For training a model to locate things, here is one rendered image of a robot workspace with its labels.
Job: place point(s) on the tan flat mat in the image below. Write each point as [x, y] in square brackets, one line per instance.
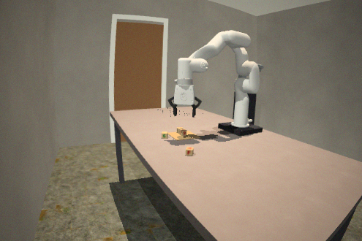
[177, 136]

